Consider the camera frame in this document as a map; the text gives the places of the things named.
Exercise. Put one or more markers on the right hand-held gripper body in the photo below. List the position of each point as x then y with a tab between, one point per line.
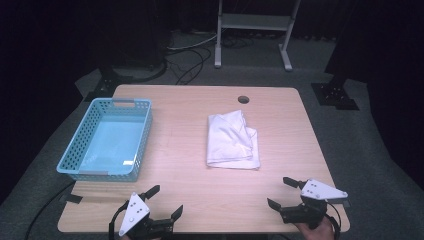
318	191

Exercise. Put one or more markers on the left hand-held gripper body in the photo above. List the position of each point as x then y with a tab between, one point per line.
134	210

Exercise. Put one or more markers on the white printed t-shirt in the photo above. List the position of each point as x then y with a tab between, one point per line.
230	140

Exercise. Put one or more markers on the person's left hand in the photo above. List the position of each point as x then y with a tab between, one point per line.
125	238

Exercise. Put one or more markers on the person's right hand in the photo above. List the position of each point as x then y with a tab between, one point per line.
316	234

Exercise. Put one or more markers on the black tape strip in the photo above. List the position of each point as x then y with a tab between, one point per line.
70	198
345	202

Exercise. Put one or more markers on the light blue plastic basket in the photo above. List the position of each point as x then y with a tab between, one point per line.
111	143

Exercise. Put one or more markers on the black stand base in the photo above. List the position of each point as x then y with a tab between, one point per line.
108	85
335	96

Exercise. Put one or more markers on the dark cabinet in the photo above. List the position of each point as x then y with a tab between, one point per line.
140	43

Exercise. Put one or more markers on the white metal stand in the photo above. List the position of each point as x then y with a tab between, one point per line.
255	21

